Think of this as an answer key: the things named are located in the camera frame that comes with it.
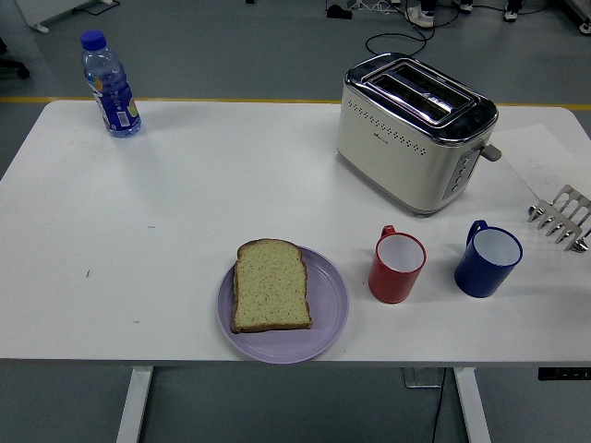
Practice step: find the brown-crusted bread slice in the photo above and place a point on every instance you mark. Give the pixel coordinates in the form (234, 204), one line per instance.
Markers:
(272, 290)

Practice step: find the cream and chrome toaster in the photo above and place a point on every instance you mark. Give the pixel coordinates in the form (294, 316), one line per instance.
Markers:
(406, 157)

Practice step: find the purple round plate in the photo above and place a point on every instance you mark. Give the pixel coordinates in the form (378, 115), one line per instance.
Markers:
(328, 295)

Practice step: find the red enamel mug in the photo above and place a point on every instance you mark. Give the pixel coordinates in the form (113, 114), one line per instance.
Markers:
(392, 283)

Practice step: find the blue enamel mug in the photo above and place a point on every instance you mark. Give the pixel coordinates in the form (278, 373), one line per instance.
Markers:
(478, 279)

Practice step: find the black floor power box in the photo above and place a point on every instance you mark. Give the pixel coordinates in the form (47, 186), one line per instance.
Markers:
(338, 11)

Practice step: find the blue-capped water bottle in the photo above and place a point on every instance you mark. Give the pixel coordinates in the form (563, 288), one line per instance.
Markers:
(113, 101)

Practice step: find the person's foot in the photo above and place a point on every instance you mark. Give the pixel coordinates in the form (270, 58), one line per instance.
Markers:
(510, 13)
(420, 16)
(463, 5)

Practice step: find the white table leg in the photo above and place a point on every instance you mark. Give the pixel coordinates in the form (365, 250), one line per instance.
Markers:
(135, 406)
(473, 406)

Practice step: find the white paper sheet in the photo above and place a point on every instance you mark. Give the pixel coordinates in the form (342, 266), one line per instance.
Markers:
(540, 152)

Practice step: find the silver metal toast rack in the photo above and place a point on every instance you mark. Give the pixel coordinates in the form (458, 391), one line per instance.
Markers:
(561, 221)

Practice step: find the black table control panel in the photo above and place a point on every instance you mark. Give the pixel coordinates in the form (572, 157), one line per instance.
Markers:
(563, 374)

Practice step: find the white furniture base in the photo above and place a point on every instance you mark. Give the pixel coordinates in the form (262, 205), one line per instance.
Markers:
(51, 11)

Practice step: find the black office chair base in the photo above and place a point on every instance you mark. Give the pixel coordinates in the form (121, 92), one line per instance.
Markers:
(14, 62)

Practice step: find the clear bracket under table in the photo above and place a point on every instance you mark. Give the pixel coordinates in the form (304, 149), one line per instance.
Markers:
(415, 378)

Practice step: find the grey furniture frame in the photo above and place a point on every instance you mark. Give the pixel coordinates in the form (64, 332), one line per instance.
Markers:
(582, 14)

